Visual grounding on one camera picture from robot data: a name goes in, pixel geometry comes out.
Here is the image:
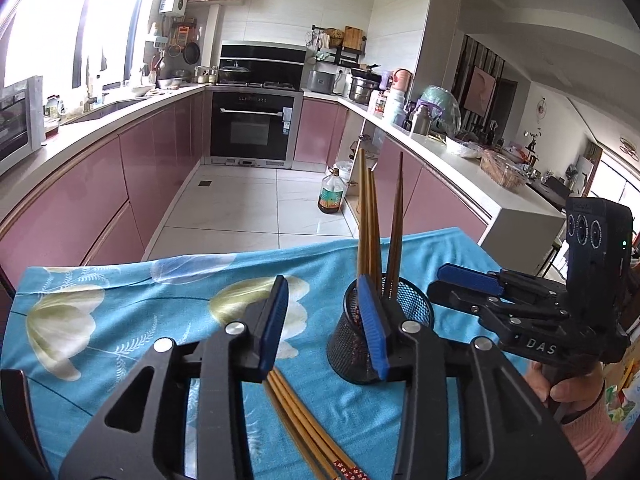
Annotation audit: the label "steel kitchen sink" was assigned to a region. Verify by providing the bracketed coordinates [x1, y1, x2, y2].
[65, 97, 147, 124]

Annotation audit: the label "long pink base cabinets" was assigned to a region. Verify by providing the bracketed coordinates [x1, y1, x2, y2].
[0, 91, 207, 287]

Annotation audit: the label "black built-in oven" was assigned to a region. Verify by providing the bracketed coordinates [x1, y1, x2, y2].
[205, 87, 304, 169]

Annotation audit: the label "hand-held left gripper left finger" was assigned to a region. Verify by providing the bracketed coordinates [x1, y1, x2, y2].
[57, 275, 290, 480]

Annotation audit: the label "person's right forearm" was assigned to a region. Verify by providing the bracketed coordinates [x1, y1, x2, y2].
[554, 385, 640, 480]

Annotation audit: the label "black wall rack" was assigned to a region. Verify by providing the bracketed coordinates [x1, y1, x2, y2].
[306, 25, 369, 66]

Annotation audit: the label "framed wall picture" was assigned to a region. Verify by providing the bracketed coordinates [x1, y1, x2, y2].
[462, 66, 499, 117]

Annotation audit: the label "blue floral tablecloth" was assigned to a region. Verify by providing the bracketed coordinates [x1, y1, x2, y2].
[0, 227, 488, 480]

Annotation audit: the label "clear snack container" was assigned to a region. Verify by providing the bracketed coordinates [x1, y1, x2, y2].
[480, 150, 530, 192]

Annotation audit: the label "black wok with lid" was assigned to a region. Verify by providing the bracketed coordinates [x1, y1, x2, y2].
[218, 61, 253, 84]

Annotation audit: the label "grey rice cooker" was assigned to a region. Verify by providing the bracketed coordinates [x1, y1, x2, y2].
[306, 69, 335, 95]

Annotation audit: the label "bundle of wooden chopsticks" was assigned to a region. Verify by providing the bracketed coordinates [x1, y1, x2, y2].
[262, 367, 373, 480]

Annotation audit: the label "steel thermos flask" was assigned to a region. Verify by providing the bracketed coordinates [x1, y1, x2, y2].
[410, 105, 432, 136]

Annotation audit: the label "black range hood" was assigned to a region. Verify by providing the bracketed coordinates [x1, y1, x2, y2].
[220, 41, 307, 87]

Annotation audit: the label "stainless steamer pot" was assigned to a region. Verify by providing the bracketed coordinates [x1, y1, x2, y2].
[348, 76, 379, 104]

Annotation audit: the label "black mesh utensil holder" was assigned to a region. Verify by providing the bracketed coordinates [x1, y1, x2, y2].
[327, 274, 435, 386]

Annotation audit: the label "short pink base cabinets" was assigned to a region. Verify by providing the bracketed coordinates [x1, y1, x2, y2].
[292, 97, 493, 247]

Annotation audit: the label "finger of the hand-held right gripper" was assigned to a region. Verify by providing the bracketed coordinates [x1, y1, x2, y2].
[427, 280, 569, 327]
[437, 263, 567, 302]

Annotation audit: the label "person's right hand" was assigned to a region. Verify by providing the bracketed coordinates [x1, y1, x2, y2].
[525, 360, 607, 407]

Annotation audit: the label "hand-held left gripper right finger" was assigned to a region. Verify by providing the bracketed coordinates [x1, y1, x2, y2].
[356, 275, 586, 480]

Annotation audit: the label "kitchen window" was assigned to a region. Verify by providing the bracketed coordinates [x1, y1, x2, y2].
[0, 0, 168, 92]

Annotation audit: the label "brown tapered chopstick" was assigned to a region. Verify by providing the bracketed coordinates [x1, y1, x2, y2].
[356, 147, 373, 281]
[384, 151, 405, 302]
[367, 167, 384, 287]

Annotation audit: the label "cooking oil bottle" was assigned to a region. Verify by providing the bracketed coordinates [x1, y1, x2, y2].
[318, 167, 347, 215]

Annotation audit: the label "mint green covered appliance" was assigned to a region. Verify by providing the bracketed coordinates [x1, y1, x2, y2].
[419, 85, 461, 136]

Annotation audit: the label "steel sink faucet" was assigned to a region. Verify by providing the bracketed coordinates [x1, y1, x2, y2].
[85, 52, 109, 112]

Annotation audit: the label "white countertop oven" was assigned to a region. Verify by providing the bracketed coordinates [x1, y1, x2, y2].
[0, 76, 45, 177]

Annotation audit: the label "white plastic bottle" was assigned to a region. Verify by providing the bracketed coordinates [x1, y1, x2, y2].
[387, 89, 407, 126]

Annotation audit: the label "white bowl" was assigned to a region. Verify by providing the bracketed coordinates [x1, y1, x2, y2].
[445, 136, 484, 159]

